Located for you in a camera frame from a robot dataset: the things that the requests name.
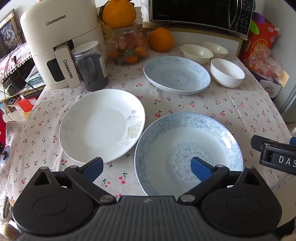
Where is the white air fryer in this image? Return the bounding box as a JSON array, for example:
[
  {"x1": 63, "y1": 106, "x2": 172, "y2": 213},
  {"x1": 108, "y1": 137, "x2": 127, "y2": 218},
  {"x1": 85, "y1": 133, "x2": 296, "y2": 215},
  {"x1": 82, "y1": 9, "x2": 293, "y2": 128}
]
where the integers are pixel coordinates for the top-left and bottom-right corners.
[{"x1": 20, "y1": 0, "x2": 108, "y2": 90}]

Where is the black electronic device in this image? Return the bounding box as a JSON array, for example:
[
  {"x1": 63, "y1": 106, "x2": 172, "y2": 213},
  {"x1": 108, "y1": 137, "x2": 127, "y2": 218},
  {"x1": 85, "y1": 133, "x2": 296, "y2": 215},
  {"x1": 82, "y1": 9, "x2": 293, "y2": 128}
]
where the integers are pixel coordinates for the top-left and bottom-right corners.
[{"x1": 2, "y1": 67, "x2": 35, "y2": 95}]

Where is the blue patterned plate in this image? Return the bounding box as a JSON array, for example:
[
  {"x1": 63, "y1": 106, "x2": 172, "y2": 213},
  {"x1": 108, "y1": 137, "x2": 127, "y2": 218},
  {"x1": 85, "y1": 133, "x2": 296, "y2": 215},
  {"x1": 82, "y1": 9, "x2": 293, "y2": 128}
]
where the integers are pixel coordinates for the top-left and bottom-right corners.
[
  {"x1": 134, "y1": 112, "x2": 244, "y2": 197},
  {"x1": 143, "y1": 56, "x2": 211, "y2": 95}
]

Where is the red printed carton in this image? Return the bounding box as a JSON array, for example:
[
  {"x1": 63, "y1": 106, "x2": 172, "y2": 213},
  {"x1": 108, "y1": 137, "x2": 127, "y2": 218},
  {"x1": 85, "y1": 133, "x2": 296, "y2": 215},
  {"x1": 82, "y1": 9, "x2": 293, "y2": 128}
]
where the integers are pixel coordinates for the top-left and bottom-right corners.
[{"x1": 240, "y1": 21, "x2": 279, "y2": 67}]

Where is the black microwave oven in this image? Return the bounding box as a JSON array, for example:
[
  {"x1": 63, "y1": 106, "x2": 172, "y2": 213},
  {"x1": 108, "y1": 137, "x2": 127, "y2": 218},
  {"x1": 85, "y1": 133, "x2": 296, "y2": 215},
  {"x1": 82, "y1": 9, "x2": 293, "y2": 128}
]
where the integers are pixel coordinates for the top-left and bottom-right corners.
[{"x1": 149, "y1": 0, "x2": 255, "y2": 40}]

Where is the plastic bag of oranges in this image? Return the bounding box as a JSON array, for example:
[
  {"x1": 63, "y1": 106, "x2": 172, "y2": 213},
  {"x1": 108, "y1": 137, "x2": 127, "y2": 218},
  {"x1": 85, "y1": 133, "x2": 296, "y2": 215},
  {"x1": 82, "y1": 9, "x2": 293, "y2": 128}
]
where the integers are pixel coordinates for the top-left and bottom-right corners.
[{"x1": 244, "y1": 44, "x2": 284, "y2": 79}]

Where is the glass jar of small oranges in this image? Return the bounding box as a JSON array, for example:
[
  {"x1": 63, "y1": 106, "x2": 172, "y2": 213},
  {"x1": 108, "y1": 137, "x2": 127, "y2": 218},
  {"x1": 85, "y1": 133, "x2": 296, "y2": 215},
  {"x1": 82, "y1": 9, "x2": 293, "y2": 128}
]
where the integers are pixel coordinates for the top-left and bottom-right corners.
[{"x1": 105, "y1": 22, "x2": 148, "y2": 66}]

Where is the plastic jar with dark contents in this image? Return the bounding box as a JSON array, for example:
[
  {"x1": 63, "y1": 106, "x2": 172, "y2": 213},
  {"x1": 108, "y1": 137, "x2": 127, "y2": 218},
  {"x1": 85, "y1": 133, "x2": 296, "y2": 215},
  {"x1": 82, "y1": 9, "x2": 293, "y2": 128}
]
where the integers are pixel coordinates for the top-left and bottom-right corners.
[{"x1": 71, "y1": 40, "x2": 109, "y2": 92}]

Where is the white microwave stand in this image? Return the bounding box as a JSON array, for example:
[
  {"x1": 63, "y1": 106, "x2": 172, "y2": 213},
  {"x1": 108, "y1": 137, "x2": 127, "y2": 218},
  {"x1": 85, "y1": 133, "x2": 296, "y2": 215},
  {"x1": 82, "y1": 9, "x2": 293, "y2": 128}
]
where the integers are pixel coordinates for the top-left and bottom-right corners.
[{"x1": 142, "y1": 21, "x2": 243, "y2": 56}]

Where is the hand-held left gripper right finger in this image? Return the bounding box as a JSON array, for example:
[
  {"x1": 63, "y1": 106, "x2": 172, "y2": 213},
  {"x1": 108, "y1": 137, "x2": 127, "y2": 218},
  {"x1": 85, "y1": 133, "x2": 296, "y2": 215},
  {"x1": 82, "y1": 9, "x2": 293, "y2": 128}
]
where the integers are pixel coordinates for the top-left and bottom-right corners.
[{"x1": 178, "y1": 156, "x2": 259, "y2": 202}]

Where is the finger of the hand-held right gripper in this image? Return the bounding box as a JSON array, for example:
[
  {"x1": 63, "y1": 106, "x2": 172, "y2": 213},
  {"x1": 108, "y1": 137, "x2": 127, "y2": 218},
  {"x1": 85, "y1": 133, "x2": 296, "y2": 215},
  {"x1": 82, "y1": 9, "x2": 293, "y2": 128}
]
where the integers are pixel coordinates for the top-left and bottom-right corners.
[{"x1": 251, "y1": 135, "x2": 291, "y2": 151}]

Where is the white refrigerator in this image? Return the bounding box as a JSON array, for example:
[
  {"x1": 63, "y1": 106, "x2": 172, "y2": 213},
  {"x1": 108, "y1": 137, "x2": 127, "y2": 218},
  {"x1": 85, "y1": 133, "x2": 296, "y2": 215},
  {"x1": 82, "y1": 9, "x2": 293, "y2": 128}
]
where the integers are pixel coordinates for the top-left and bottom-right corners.
[{"x1": 264, "y1": 0, "x2": 296, "y2": 123}]

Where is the white rose-print plate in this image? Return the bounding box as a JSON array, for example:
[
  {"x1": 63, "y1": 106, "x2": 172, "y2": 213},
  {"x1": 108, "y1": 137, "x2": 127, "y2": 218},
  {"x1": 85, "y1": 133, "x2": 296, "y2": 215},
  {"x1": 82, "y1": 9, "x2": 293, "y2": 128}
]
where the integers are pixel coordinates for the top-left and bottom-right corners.
[{"x1": 58, "y1": 89, "x2": 146, "y2": 164}]

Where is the framed cat picture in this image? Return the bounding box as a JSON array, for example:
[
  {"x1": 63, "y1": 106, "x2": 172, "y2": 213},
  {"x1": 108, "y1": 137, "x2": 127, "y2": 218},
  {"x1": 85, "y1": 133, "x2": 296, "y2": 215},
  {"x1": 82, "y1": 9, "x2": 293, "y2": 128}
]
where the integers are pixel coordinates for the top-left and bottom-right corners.
[{"x1": 0, "y1": 9, "x2": 26, "y2": 58}]

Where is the lace trimmed floral cloth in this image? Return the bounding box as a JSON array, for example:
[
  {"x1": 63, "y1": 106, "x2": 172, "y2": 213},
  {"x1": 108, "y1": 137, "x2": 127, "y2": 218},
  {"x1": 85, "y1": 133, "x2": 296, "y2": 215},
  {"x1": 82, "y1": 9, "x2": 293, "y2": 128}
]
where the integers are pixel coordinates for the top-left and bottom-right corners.
[{"x1": 0, "y1": 42, "x2": 35, "y2": 79}]

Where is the cherry print tablecloth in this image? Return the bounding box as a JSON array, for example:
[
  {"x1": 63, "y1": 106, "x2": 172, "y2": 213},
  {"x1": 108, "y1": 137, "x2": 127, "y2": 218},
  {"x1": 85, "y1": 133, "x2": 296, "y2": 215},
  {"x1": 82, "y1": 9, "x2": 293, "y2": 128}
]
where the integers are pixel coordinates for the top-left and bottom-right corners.
[{"x1": 0, "y1": 50, "x2": 296, "y2": 209}]

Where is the cardboard drinks box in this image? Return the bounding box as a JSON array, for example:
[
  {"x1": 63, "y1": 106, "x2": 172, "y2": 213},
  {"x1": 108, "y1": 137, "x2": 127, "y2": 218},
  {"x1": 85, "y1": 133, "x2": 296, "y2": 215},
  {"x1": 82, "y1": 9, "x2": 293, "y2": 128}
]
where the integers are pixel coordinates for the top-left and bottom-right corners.
[{"x1": 250, "y1": 67, "x2": 289, "y2": 100}]

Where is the large orange with leaves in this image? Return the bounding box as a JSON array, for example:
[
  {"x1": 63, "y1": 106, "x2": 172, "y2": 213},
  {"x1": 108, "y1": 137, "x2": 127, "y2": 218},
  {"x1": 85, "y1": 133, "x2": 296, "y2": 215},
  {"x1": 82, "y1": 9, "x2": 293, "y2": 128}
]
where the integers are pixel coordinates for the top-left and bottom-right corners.
[{"x1": 98, "y1": 0, "x2": 136, "y2": 29}]

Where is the cream shallow bowl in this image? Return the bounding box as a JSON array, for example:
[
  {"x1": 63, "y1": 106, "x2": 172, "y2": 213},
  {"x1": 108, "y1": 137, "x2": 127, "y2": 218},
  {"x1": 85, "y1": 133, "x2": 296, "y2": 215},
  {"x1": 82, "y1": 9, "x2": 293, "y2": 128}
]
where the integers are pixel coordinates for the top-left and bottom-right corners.
[
  {"x1": 201, "y1": 42, "x2": 229, "y2": 58},
  {"x1": 180, "y1": 44, "x2": 214, "y2": 65}
]

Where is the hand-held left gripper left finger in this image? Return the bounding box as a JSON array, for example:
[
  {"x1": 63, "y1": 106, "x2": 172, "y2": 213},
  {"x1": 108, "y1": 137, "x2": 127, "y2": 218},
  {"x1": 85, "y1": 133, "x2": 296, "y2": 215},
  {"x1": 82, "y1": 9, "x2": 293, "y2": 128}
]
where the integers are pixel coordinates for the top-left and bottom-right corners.
[{"x1": 33, "y1": 157, "x2": 116, "y2": 205}]

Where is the white deep bowl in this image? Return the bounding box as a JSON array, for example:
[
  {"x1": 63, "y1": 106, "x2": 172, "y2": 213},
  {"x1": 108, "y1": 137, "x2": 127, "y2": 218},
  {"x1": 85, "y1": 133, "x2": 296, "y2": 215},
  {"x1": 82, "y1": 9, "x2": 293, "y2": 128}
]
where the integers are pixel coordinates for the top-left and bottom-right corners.
[{"x1": 210, "y1": 58, "x2": 245, "y2": 88}]

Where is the small red packet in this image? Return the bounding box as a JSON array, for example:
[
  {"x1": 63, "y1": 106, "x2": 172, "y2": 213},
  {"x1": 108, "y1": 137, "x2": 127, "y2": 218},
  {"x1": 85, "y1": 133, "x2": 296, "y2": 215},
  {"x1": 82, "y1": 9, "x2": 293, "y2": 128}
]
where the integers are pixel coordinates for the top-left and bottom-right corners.
[{"x1": 17, "y1": 98, "x2": 37, "y2": 113}]

